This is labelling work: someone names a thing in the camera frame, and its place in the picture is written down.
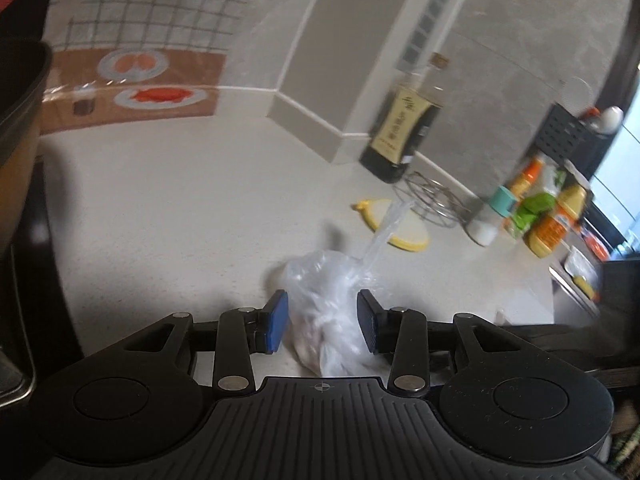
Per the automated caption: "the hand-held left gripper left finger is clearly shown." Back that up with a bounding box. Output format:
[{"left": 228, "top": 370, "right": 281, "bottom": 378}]
[{"left": 122, "top": 290, "right": 290, "bottom": 395}]

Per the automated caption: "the orange bottle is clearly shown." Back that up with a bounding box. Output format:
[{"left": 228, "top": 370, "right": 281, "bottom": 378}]
[{"left": 502, "top": 157, "right": 546, "bottom": 211}]

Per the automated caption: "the white strainer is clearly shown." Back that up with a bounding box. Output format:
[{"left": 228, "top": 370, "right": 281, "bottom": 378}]
[{"left": 560, "top": 77, "right": 596, "bottom": 111}]

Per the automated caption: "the clear plastic bag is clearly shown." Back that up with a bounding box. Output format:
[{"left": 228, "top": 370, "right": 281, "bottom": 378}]
[{"left": 280, "top": 200, "right": 416, "bottom": 378}]

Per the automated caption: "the dark soy sauce bottle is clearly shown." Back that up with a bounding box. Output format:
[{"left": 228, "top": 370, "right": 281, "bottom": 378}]
[{"left": 359, "top": 52, "right": 451, "bottom": 184}]

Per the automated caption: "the gas stove burner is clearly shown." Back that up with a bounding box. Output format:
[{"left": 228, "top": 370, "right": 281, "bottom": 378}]
[{"left": 0, "top": 150, "right": 83, "bottom": 411}]

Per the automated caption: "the dark grey utensil holder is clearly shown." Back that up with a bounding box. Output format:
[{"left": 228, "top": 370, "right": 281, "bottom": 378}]
[{"left": 535, "top": 102, "right": 596, "bottom": 171}]

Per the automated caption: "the green bag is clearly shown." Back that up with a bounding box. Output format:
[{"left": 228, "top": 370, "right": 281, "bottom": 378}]
[{"left": 505, "top": 165, "right": 566, "bottom": 241}]

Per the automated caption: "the window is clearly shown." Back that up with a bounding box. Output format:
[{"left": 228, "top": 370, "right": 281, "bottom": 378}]
[{"left": 587, "top": 125, "right": 640, "bottom": 256}]

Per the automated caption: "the yellow sponge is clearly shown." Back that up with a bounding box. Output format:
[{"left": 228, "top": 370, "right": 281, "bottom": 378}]
[{"left": 572, "top": 275, "right": 598, "bottom": 301}]

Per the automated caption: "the metal wire trivet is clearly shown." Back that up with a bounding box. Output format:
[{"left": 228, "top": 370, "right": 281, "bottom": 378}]
[{"left": 392, "top": 170, "right": 473, "bottom": 228}]

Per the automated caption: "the yellow bottle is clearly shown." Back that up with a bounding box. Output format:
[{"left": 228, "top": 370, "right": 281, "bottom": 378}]
[{"left": 525, "top": 183, "right": 588, "bottom": 259}]

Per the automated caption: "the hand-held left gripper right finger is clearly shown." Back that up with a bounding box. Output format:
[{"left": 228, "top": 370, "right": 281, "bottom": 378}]
[{"left": 357, "top": 289, "right": 526, "bottom": 395}]

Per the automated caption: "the black wok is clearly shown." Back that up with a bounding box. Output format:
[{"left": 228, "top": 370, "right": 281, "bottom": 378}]
[{"left": 0, "top": 40, "right": 53, "bottom": 256}]

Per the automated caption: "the red item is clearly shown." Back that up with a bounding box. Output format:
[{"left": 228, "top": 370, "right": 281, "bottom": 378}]
[{"left": 582, "top": 232, "right": 608, "bottom": 261}]

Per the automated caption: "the steel sink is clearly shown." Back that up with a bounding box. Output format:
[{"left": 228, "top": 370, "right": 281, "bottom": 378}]
[{"left": 550, "top": 265, "right": 601, "bottom": 318}]

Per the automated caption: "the grey slatted wall strip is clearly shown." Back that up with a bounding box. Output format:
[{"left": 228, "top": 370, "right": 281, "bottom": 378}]
[{"left": 400, "top": 0, "right": 463, "bottom": 68}]

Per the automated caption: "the salt shaker with teal lid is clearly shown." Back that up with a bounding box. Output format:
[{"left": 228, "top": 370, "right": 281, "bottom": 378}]
[{"left": 465, "top": 186, "right": 518, "bottom": 247}]

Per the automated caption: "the kitchen wall sticker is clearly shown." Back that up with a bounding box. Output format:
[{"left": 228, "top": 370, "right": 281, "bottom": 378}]
[{"left": 0, "top": 0, "right": 331, "bottom": 136}]

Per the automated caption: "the white round ladle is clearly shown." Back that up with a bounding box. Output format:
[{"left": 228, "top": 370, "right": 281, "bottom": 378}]
[{"left": 592, "top": 106, "right": 625, "bottom": 135}]

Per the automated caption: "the white tray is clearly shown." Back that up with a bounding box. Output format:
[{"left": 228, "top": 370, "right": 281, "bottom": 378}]
[{"left": 562, "top": 250, "right": 601, "bottom": 286}]

